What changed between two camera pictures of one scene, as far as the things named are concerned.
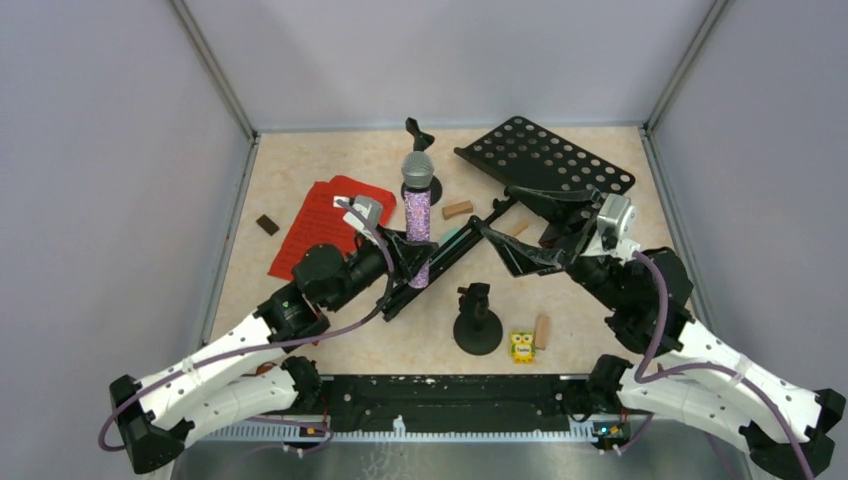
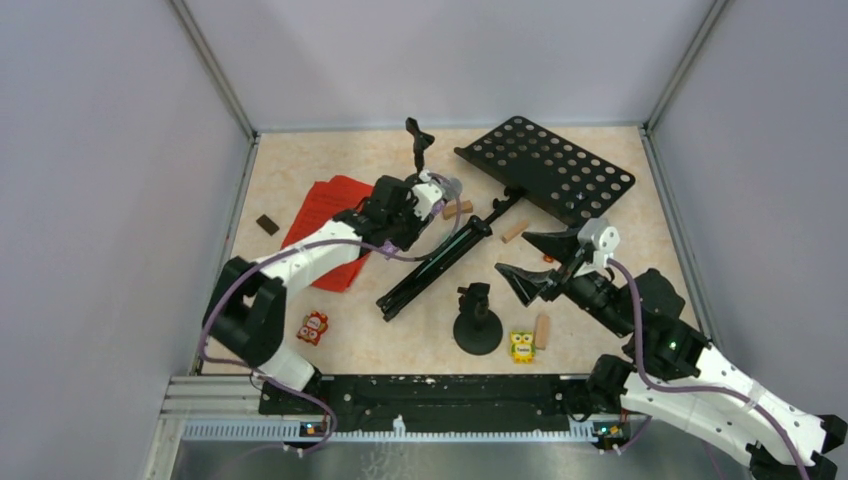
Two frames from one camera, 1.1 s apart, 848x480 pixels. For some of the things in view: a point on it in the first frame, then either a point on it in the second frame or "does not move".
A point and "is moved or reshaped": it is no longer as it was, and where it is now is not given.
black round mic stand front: x=477 y=330 does not move
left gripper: x=404 y=256 -> x=418 y=210
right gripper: x=563 y=241 -> x=529 y=283
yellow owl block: x=522 y=346 does not move
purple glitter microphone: x=417 y=175 is moved or reshaped
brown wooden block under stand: x=460 y=208 does not move
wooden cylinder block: x=519 y=227 does not move
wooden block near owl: x=542 y=332 does not move
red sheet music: x=317 y=222 does not move
